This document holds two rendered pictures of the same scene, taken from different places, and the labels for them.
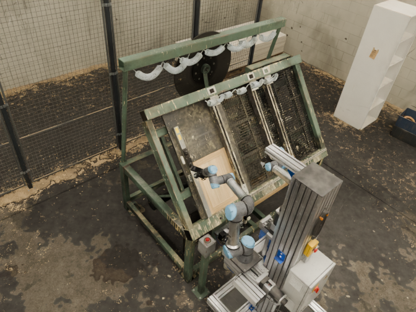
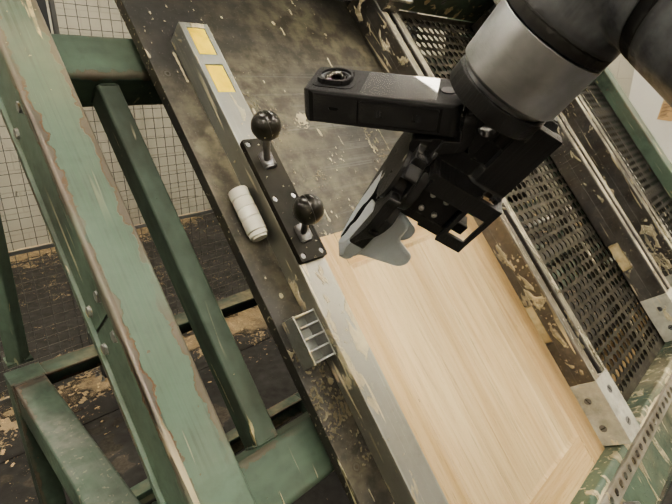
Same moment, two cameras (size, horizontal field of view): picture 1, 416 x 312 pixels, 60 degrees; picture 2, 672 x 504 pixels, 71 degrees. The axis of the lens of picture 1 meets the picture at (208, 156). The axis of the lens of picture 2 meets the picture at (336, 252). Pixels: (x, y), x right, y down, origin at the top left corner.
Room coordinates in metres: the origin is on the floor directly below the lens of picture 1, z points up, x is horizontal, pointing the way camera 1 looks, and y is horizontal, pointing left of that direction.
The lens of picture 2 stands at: (1.92, 0.13, 1.55)
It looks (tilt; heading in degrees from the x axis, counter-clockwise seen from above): 20 degrees down; 359
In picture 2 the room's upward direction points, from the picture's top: straight up
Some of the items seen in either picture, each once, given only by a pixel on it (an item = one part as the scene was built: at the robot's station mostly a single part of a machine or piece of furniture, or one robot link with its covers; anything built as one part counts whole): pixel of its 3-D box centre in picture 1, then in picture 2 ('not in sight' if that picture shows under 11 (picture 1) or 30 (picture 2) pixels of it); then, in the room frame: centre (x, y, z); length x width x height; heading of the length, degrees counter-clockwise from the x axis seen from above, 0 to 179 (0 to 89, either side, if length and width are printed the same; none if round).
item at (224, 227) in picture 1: (233, 228); not in sight; (2.36, -0.35, 0.69); 0.50 x 0.14 x 0.24; 134
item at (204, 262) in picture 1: (203, 272); not in sight; (2.00, -0.08, 0.38); 0.06 x 0.06 x 0.75; 44
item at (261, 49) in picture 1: (232, 50); not in sight; (7.67, -0.29, 0.28); 2.45 x 1.03 x 0.56; 135
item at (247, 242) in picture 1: (246, 244); not in sight; (1.80, -0.40, 1.20); 0.13 x 0.12 x 0.14; 118
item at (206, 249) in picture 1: (207, 246); not in sight; (2.00, -0.08, 0.84); 0.12 x 0.12 x 0.18; 44
